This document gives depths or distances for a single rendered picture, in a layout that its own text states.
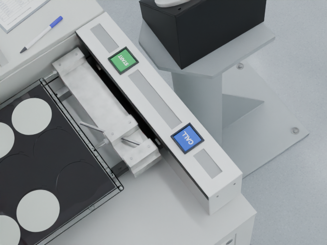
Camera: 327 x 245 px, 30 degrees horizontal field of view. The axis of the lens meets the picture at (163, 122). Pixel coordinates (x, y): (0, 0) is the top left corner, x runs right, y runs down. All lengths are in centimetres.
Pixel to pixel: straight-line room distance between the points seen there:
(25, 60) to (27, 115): 14
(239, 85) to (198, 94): 65
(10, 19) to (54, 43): 14
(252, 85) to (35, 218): 132
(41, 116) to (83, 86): 13
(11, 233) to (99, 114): 35
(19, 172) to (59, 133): 13
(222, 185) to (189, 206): 16
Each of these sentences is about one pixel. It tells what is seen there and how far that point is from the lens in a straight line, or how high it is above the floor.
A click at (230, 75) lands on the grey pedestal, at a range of 253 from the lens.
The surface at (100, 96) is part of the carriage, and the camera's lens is 155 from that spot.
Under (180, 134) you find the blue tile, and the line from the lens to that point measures 138.
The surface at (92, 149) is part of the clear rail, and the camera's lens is 146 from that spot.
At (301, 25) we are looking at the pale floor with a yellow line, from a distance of 270.
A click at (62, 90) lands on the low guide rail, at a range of 161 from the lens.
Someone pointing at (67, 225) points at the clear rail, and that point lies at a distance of 142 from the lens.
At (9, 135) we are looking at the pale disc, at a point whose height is 90.
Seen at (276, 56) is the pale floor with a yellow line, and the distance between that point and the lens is 260.
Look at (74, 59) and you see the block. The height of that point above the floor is 91.
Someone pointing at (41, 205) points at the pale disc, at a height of 90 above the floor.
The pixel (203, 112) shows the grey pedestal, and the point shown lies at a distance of 200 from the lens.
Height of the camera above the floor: 223
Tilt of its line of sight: 65 degrees down
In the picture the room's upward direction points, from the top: 11 degrees counter-clockwise
